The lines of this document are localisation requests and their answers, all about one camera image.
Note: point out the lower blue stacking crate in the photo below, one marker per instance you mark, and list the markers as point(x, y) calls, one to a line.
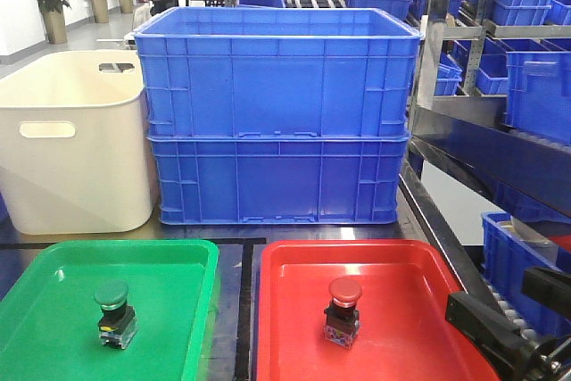
point(210, 181)

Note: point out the cream plastic tub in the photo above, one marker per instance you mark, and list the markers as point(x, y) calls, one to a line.
point(74, 153)

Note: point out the red mushroom push button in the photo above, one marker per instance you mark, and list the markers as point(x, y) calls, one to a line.
point(342, 316)

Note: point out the green plastic tray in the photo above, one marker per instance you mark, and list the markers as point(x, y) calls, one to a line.
point(49, 318)

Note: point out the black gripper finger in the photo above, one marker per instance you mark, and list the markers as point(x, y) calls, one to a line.
point(499, 340)
point(549, 287)

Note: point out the red plastic tray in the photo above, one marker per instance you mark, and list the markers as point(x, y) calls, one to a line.
point(403, 335)

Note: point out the blue stacking crate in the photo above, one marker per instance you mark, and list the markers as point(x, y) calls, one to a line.
point(210, 181)
point(269, 72)

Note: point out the green mushroom push button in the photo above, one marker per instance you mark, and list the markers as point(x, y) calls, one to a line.
point(118, 324)

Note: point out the upper blue stacking crate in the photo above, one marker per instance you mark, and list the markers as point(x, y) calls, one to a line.
point(269, 72)

